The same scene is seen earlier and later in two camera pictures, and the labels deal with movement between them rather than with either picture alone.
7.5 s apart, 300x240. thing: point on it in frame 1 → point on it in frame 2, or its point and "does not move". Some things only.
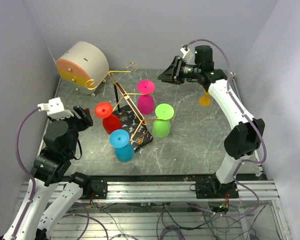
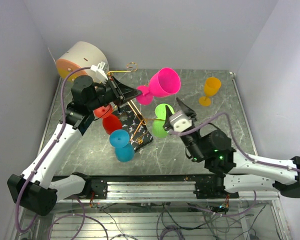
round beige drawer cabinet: x=84 y=67 does not move
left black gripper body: x=76 y=124 → x=110 y=93
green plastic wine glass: x=164 y=112 does not move
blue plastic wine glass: x=124 y=150 does not move
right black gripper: x=170 y=74 → x=188 y=111
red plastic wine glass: x=110 y=121 does not move
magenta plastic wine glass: x=145 y=103 → x=164 y=82
